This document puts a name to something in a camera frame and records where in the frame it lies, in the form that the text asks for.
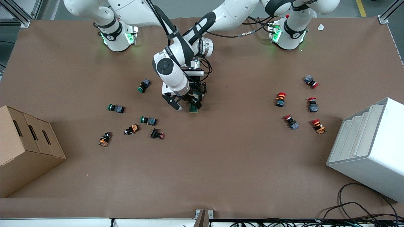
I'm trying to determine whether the white slotted plastic bin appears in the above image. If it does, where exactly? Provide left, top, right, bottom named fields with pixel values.
left=326, top=97, right=404, bottom=203

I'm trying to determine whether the black looped cable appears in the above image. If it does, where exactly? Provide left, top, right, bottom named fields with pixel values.
left=338, top=183, right=399, bottom=222

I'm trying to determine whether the red button orange clear body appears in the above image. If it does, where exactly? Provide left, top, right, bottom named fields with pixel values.
left=311, top=119, right=326, bottom=135

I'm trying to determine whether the grey metal bracket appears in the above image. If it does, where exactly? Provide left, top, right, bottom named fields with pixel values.
left=194, top=209, right=214, bottom=227

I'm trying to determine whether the black thin cable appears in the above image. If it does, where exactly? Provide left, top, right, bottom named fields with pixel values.
left=320, top=202, right=404, bottom=222

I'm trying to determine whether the brown cardboard box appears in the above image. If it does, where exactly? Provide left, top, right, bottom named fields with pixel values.
left=0, top=105, right=66, bottom=198

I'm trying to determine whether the black button orange body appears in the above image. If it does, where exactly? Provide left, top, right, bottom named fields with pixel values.
left=98, top=132, right=113, bottom=147
left=124, top=124, right=140, bottom=136

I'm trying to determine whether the brown paper table cover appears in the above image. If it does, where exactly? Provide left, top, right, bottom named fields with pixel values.
left=0, top=17, right=404, bottom=219

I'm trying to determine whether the white table edge rail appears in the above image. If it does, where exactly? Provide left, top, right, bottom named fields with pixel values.
left=0, top=218, right=196, bottom=227

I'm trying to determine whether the aluminium frame profile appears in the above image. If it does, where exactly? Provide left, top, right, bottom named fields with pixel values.
left=0, top=0, right=43, bottom=28
left=378, top=0, right=404, bottom=24

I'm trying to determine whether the black cable with metal connector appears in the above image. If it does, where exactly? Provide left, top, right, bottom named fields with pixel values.
left=208, top=16, right=278, bottom=39

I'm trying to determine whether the black cable strapped along arm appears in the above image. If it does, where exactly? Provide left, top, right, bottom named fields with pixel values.
left=145, top=0, right=179, bottom=40

